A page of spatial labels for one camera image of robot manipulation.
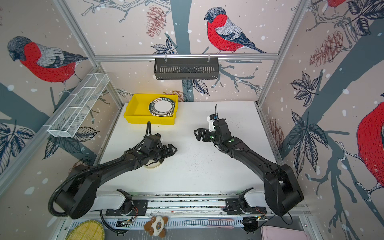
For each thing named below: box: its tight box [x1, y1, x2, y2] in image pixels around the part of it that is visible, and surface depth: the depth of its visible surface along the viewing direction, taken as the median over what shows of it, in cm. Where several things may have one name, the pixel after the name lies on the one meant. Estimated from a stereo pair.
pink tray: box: [261, 225, 311, 240], surface depth 66 cm
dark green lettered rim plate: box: [148, 97, 175, 117], surface depth 112 cm
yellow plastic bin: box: [123, 93, 179, 125], surface depth 113 cm
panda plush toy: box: [144, 216, 169, 238], surface depth 68 cm
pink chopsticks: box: [184, 218, 234, 229], surface depth 71 cm
